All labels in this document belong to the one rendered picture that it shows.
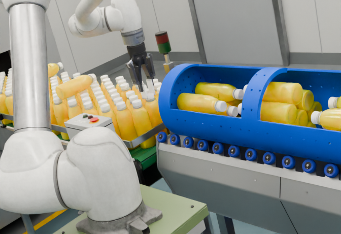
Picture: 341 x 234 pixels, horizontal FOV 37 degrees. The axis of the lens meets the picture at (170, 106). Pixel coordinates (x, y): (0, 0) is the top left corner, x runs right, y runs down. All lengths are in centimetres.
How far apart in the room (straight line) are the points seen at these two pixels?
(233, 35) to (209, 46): 41
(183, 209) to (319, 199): 46
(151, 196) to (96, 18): 82
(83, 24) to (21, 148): 78
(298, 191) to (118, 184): 65
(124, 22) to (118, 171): 89
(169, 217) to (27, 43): 62
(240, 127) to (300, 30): 391
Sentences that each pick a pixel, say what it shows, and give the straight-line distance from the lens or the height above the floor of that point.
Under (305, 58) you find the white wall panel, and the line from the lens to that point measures 561.
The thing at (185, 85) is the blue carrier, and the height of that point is 115.
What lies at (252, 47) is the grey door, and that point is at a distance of 589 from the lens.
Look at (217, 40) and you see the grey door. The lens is 617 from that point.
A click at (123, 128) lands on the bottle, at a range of 216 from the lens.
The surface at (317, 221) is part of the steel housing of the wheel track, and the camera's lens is 175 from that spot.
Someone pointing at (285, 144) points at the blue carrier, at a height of 105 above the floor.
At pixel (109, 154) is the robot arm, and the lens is 128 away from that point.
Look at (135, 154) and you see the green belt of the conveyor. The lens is 215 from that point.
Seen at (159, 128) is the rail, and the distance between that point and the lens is 217.
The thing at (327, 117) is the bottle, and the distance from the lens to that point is 157.
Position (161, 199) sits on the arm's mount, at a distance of 149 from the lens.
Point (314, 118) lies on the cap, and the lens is 161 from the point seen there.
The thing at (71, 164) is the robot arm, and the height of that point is 126.
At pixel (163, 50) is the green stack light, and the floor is 118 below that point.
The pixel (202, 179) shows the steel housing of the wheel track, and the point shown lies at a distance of 197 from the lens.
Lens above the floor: 177
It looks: 20 degrees down
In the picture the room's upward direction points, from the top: 14 degrees counter-clockwise
